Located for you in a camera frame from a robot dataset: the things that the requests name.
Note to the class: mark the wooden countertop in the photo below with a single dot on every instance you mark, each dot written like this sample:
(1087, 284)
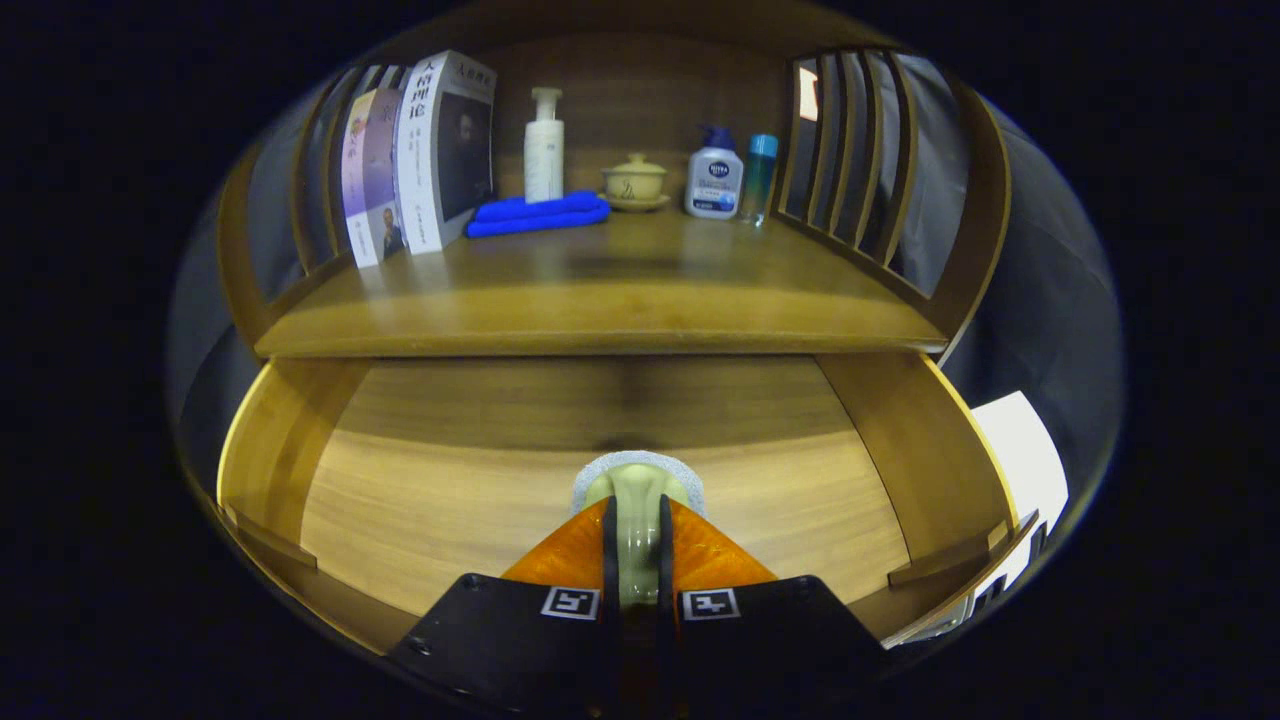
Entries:
(620, 290)

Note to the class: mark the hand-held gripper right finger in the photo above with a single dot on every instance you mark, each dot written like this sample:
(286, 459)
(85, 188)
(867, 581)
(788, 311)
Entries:
(665, 560)

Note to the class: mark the wooden drawer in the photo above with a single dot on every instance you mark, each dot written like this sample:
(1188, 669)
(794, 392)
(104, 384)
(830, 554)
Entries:
(480, 500)

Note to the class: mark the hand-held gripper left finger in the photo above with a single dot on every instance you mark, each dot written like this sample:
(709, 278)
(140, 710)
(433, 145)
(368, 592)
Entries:
(610, 560)

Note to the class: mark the wooden cabinet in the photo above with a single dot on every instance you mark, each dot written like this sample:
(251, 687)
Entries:
(640, 100)

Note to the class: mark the blue folded cloth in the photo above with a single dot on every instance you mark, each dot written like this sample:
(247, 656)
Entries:
(535, 214)

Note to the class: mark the white bottle with blue pump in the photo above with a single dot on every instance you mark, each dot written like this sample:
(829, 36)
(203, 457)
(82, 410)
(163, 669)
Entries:
(713, 180)

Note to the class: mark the thick white book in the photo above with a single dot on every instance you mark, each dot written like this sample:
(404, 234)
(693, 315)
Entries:
(420, 150)

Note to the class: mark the beige lidded teacup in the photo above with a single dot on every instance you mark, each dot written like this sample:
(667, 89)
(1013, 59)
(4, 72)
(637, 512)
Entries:
(635, 182)

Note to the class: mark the purple book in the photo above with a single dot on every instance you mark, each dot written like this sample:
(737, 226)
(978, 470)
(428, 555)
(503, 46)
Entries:
(372, 170)

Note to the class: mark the teal bottle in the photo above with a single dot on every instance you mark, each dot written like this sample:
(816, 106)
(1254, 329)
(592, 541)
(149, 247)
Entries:
(758, 180)

